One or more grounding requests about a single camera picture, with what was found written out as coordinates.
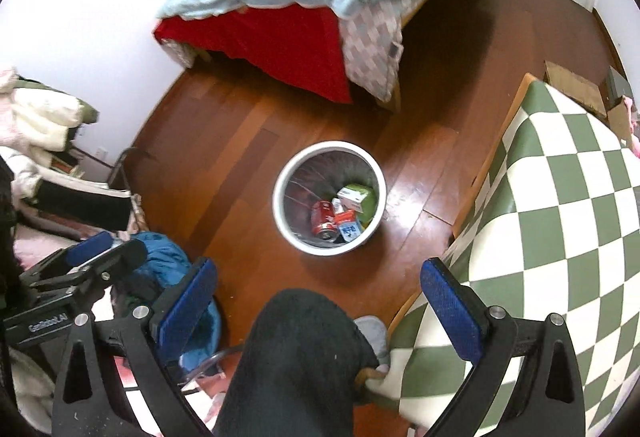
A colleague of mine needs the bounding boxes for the small blue red box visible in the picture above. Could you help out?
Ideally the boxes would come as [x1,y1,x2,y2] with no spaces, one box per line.
[334,210,363,243]

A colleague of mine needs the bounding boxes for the green white carton box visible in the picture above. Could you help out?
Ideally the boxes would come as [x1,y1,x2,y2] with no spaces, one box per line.
[337,184,378,223]

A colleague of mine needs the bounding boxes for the red cola can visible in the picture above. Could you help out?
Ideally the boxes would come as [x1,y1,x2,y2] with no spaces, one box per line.
[310,200,340,241]

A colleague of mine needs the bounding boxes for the white round trash bin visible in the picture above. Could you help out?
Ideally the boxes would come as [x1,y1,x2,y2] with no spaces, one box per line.
[272,140,387,257]

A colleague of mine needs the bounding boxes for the blue clothing pile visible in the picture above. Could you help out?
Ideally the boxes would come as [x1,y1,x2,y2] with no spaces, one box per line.
[111,231,221,373]

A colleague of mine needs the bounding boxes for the black white garment on rack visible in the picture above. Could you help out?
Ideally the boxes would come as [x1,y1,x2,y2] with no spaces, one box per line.
[32,173,132,231]

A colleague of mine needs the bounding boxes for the green white checkered tablecloth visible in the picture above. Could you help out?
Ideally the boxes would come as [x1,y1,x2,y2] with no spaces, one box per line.
[367,80,639,436]

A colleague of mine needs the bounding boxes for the white jacket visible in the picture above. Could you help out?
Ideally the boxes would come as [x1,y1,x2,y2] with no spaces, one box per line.
[1,67,99,152]

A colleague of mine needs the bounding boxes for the person's leg black trousers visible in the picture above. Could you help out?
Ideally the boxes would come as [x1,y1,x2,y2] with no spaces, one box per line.
[212,289,378,436]

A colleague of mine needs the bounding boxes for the flat cardboard box on floor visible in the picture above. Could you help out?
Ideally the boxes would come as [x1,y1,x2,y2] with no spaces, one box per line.
[544,60,606,120]

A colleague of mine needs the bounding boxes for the brown cardboard box with items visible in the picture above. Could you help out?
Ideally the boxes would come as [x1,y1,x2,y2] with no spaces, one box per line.
[603,67,639,148]

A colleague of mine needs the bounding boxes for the red bed sheet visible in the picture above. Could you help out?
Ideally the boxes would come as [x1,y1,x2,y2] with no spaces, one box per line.
[154,4,352,105]

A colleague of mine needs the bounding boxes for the grey patterned mattress cover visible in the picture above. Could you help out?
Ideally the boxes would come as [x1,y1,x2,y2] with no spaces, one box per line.
[338,0,427,111]

